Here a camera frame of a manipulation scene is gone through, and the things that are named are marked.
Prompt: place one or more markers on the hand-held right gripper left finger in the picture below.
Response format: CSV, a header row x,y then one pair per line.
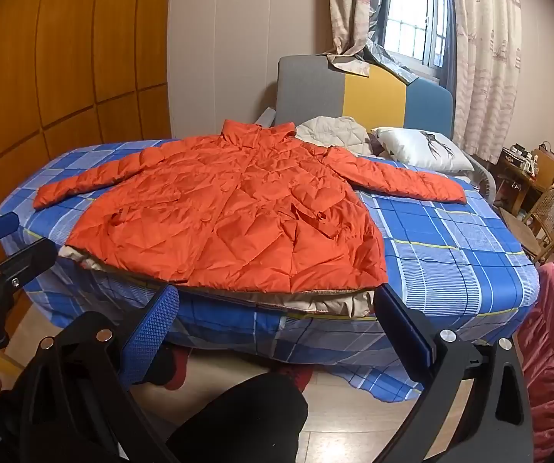
x,y
154,333

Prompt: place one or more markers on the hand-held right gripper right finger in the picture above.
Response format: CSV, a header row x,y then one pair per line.
x,y
402,328

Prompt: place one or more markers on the orange quilted jacket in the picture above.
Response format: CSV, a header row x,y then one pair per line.
x,y
238,212

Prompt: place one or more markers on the red slipper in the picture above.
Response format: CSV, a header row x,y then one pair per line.
x,y
178,371
298,376

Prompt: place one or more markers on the blue plaid bed sheet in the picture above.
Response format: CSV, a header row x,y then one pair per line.
x,y
450,260

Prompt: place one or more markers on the cluttered wooden desk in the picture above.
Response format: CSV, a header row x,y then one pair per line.
x,y
513,188

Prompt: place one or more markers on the white deer print pillow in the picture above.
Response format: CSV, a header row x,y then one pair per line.
x,y
416,147

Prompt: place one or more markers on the purple cloth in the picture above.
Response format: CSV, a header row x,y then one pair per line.
x,y
376,145

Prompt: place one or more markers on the wooden wardrobe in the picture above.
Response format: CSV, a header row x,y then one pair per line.
x,y
64,58

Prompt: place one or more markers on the cream quilted cushion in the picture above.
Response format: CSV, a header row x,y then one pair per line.
x,y
334,132

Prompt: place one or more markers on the grey yellow blue sofa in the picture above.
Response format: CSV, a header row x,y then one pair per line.
x,y
305,91

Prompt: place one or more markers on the long patterned beige curtain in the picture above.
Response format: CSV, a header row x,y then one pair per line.
x,y
489,58

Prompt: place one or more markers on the window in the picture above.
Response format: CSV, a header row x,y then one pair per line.
x,y
411,19

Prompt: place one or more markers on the short patterned beige curtain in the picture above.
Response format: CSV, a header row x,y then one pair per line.
x,y
346,5

